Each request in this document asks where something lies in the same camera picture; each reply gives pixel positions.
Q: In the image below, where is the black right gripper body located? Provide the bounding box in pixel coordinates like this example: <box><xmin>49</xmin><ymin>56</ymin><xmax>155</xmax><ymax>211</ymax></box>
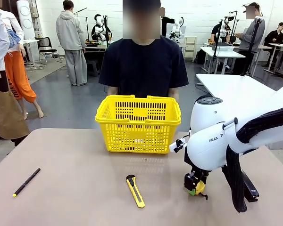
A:
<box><xmin>190</xmin><ymin>166</ymin><xmax>212</xmax><ymax>183</ymax></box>

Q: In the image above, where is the yellow tape measure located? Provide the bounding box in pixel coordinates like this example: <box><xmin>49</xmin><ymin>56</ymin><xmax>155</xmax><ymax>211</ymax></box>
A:
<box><xmin>193</xmin><ymin>181</ymin><xmax>208</xmax><ymax>201</ymax></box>

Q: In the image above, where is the yellow utility knife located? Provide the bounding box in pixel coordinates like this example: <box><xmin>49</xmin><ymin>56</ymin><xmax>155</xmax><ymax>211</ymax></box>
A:
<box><xmin>125</xmin><ymin>174</ymin><xmax>146</xmax><ymax>209</ymax></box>

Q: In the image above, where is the person's right forearm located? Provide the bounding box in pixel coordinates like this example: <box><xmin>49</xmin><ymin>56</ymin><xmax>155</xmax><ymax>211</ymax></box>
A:
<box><xmin>107</xmin><ymin>85</ymin><xmax>120</xmax><ymax>97</ymax></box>

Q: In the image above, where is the person's left forearm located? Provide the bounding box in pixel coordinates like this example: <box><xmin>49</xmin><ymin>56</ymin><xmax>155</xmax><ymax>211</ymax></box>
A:
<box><xmin>168</xmin><ymin>87</ymin><xmax>180</xmax><ymax>101</ymax></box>

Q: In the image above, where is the yellow plastic shopping basket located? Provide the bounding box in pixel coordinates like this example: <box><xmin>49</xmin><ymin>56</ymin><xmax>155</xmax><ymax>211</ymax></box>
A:
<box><xmin>95</xmin><ymin>95</ymin><xmax>182</xmax><ymax>155</ymax></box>

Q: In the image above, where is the person in navy t-shirt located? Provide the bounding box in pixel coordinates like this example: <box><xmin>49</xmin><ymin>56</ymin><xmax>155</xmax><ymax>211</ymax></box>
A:
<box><xmin>98</xmin><ymin>0</ymin><xmax>189</xmax><ymax>97</ymax></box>

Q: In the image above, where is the standing person in black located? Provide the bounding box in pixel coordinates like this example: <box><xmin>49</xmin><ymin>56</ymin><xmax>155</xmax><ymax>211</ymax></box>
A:
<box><xmin>210</xmin><ymin>22</ymin><xmax>227</xmax><ymax>43</ymax></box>

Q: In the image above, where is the person in grey sweater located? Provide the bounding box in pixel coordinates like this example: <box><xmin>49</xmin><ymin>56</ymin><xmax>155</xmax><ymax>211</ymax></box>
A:
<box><xmin>234</xmin><ymin>1</ymin><xmax>266</xmax><ymax>76</ymax></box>

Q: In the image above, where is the seated person in black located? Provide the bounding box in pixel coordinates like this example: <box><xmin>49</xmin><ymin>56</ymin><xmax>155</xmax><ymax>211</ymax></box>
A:
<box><xmin>265</xmin><ymin>22</ymin><xmax>283</xmax><ymax>49</ymax></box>

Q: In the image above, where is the person in grey hoodie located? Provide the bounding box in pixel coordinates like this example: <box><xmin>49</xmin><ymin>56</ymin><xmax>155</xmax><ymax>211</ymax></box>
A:
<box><xmin>55</xmin><ymin>0</ymin><xmax>88</xmax><ymax>87</ymax></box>

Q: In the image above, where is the black stapler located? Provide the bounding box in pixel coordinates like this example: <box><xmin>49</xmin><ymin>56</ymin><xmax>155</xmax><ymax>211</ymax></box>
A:
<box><xmin>240</xmin><ymin>169</ymin><xmax>260</xmax><ymax>203</ymax></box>

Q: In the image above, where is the large white table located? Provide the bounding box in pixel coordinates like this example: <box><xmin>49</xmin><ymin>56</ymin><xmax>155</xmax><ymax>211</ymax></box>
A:
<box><xmin>195</xmin><ymin>73</ymin><xmax>283</xmax><ymax>101</ymax></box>

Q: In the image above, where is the white background desk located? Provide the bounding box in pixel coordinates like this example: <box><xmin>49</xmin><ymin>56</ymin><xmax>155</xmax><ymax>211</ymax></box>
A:
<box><xmin>200</xmin><ymin>46</ymin><xmax>246</xmax><ymax>74</ymax></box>

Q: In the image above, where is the white drawer cabinet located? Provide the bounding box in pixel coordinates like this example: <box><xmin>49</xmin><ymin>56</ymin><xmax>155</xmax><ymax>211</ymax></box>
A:
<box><xmin>183</xmin><ymin>36</ymin><xmax>198</xmax><ymax>60</ymax></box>

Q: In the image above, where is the black pen yellow tip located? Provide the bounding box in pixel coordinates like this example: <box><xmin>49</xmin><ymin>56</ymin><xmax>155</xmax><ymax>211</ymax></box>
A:
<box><xmin>13</xmin><ymin>167</ymin><xmax>42</xmax><ymax>198</ymax></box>

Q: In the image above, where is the black mesh chair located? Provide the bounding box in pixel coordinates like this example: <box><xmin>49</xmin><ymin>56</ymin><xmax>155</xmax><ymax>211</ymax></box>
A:
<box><xmin>34</xmin><ymin>36</ymin><xmax>62</xmax><ymax>65</ymax></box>

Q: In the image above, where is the mannequin with brown apron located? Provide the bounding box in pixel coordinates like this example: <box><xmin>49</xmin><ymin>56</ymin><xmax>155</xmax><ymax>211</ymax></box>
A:
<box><xmin>0</xmin><ymin>9</ymin><xmax>31</xmax><ymax>143</ymax></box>

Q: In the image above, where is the mannequin with orange pants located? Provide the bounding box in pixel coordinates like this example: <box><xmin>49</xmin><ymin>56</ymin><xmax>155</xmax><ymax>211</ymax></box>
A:
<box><xmin>0</xmin><ymin>9</ymin><xmax>44</xmax><ymax>120</ymax></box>

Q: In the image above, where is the white standing air conditioner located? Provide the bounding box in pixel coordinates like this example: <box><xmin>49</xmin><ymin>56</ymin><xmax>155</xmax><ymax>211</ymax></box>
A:
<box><xmin>16</xmin><ymin>0</ymin><xmax>36</xmax><ymax>40</ymax></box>

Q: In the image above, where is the right arm black cable sleeve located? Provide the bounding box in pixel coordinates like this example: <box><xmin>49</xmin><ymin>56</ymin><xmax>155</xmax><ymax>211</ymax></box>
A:
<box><xmin>222</xmin><ymin>105</ymin><xmax>283</xmax><ymax>213</ymax></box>

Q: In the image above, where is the right arm white wrist camera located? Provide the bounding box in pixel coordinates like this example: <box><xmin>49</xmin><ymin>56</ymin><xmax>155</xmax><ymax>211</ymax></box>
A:
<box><xmin>169</xmin><ymin>138</ymin><xmax>187</xmax><ymax>154</ymax></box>

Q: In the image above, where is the black camera stand pole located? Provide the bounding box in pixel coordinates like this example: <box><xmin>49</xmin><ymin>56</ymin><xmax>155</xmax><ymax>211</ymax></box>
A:
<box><xmin>241</xmin><ymin>16</ymin><xmax>265</xmax><ymax>77</ymax></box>

